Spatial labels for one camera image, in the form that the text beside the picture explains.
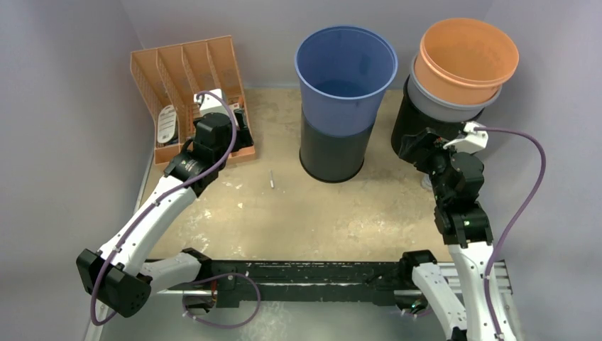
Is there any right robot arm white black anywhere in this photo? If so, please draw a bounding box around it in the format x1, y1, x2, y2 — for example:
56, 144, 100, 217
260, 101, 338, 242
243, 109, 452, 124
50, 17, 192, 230
396, 122, 517, 340

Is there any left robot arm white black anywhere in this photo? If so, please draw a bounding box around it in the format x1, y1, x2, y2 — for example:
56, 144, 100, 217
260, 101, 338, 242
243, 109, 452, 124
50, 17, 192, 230
76, 110, 238, 325

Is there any black ribbed bin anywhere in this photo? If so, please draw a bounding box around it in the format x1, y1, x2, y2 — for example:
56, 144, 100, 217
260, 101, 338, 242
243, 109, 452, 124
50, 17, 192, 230
390, 78, 466, 165

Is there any dark navy cylindrical bin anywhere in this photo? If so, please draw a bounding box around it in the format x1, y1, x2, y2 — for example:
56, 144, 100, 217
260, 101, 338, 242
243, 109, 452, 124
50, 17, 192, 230
299, 115, 373, 183

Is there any small clear plastic cup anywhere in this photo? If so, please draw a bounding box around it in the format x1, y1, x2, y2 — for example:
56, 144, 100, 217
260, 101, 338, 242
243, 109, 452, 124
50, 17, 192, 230
420, 175, 432, 191

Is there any large blue plastic bucket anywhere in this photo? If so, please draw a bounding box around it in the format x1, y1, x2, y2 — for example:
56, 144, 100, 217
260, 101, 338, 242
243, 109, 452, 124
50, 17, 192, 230
295, 26, 398, 136

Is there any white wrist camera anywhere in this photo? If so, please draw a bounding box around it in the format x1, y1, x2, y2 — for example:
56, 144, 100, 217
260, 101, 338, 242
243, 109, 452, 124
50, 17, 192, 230
443, 121, 488, 154
193, 88, 228, 119

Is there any orange plastic file organizer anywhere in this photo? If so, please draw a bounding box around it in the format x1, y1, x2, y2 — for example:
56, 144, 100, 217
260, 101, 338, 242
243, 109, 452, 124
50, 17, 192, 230
130, 36, 246, 168

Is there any aluminium frame rail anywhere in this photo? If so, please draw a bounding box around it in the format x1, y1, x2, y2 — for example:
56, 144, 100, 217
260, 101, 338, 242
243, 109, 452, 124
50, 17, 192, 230
96, 261, 513, 298

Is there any white oval package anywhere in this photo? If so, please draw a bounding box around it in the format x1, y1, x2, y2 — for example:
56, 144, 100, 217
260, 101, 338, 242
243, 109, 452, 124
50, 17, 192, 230
156, 104, 178, 145

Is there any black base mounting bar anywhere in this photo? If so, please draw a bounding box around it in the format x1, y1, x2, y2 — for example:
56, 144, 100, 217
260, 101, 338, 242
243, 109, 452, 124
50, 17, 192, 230
181, 250, 437, 308

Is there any grey plastic bucket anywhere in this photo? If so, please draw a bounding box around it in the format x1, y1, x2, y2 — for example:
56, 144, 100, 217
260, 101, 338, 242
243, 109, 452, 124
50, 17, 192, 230
405, 55, 501, 123

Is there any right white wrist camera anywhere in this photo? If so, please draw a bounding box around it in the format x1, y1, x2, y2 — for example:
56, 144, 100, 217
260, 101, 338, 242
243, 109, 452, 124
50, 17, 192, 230
443, 121, 488, 154

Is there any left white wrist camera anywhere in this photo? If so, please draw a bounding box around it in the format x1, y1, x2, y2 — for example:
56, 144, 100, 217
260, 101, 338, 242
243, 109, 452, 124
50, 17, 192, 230
193, 88, 228, 119

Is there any orange plastic bucket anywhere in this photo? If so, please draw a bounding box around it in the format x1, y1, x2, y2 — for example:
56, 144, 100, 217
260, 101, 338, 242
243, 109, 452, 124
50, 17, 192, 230
411, 18, 520, 105

